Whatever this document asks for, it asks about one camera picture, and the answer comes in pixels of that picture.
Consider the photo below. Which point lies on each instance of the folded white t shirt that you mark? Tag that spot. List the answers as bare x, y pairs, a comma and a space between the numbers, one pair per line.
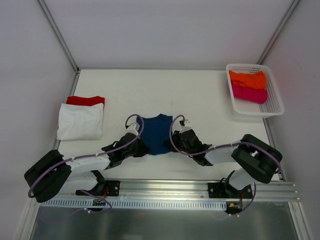
77, 122

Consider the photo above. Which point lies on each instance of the folded red t shirt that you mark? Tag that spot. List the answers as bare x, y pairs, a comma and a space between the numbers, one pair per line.
85, 101

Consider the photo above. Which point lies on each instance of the white slotted cable duct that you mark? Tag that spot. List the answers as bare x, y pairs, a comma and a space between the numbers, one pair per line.
145, 204

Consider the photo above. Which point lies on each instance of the white plastic basket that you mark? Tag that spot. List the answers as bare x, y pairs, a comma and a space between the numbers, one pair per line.
273, 106

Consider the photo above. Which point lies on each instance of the orange t shirt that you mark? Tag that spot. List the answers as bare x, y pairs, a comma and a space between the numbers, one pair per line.
257, 81

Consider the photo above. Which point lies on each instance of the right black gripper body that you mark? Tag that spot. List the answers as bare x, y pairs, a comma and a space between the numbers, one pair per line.
176, 142

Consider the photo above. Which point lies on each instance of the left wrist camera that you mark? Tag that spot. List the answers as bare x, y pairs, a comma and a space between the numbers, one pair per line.
133, 128

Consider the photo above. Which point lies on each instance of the aluminium mounting rail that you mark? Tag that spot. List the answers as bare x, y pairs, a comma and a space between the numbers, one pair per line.
277, 191

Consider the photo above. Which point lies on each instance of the navy blue t shirt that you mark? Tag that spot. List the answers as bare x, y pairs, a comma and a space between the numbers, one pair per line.
155, 134

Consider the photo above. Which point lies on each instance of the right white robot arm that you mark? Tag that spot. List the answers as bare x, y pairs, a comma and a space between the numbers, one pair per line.
258, 161

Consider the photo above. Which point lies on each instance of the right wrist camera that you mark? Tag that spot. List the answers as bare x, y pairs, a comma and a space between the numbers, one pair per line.
185, 125

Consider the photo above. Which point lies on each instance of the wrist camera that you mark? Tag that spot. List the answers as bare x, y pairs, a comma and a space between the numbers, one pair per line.
133, 128
185, 125

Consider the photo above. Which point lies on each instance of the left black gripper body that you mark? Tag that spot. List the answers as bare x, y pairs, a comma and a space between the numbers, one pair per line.
139, 147

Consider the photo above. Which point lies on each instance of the pink t shirt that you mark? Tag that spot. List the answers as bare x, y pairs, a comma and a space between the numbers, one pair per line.
258, 96

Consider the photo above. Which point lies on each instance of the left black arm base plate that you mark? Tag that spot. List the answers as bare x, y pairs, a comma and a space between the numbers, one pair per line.
107, 188

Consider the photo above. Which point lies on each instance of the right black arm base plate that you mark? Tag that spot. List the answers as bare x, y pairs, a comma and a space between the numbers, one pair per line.
221, 190

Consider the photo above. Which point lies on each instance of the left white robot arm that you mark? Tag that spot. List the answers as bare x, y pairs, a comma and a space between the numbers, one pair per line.
54, 174

